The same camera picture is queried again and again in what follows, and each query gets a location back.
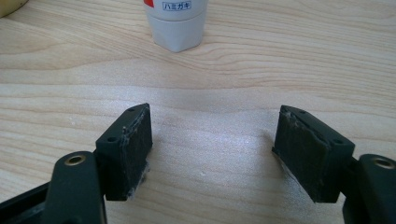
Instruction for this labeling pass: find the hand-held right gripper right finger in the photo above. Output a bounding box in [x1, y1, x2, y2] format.
[272, 105, 356, 204]

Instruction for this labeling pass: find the white toothpaste tube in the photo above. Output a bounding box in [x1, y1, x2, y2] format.
[142, 0, 209, 53]

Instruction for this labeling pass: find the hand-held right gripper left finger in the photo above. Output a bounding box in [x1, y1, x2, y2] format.
[94, 103, 154, 202]

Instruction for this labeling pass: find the yellow rounded object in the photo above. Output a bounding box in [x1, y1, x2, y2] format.
[0, 0, 30, 19]

